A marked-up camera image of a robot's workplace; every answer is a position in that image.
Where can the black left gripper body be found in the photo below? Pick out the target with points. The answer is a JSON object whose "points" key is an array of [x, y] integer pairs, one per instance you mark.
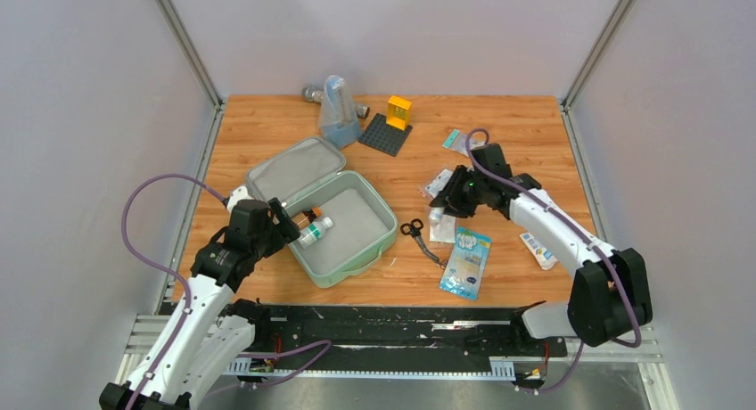
{"points": [[261, 241]]}

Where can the dark grey brick baseplate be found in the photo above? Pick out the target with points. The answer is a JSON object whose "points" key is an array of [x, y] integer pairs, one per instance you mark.
{"points": [[384, 138]]}

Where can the teal header plastic packet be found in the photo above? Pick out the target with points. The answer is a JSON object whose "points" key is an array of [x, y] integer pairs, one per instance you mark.
{"points": [[457, 142]]}

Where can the clear bag of pads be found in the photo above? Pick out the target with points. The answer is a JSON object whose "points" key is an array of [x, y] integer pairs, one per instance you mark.
{"points": [[437, 183]]}

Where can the glitter silver microphone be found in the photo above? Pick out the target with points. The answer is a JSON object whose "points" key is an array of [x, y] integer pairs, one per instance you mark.
{"points": [[312, 94]]}

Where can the yellow toy window brick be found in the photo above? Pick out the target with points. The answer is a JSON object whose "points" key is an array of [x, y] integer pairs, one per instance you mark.
{"points": [[398, 112]]}

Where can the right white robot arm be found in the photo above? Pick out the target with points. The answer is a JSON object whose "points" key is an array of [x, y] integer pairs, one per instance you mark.
{"points": [[610, 297]]}

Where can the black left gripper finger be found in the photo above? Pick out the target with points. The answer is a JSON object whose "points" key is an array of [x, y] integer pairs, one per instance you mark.
{"points": [[276, 244], [285, 228]]}

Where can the black handled scissors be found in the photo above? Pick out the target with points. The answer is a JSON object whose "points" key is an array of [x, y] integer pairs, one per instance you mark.
{"points": [[414, 229]]}

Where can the blue mask package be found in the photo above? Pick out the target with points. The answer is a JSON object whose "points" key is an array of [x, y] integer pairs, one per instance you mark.
{"points": [[466, 264]]}

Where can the white gauze packet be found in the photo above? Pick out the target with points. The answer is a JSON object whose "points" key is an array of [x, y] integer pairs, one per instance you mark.
{"points": [[445, 232]]}

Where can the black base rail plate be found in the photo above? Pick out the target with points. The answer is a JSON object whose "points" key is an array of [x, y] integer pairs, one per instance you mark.
{"points": [[401, 339]]}

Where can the white blue cotton packet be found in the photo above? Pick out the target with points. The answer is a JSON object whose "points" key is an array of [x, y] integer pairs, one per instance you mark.
{"points": [[545, 258]]}

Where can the small blue white bottle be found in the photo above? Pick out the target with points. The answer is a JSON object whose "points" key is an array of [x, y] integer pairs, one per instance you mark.
{"points": [[435, 216]]}

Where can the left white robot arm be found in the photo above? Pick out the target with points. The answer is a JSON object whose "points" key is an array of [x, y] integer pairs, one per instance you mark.
{"points": [[186, 360]]}

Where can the brown bottle orange cap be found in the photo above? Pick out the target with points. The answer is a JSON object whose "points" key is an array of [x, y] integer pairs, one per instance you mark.
{"points": [[306, 217]]}

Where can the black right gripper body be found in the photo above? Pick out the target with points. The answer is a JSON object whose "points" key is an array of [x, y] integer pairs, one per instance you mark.
{"points": [[473, 191]]}

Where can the white bottle green label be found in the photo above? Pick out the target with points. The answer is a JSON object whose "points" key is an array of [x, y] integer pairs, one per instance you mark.
{"points": [[314, 232]]}

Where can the mint green medicine kit case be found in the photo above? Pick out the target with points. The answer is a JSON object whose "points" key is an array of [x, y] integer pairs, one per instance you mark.
{"points": [[312, 174]]}

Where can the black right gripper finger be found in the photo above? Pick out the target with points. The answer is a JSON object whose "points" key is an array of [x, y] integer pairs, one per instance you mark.
{"points": [[453, 207], [454, 193]]}

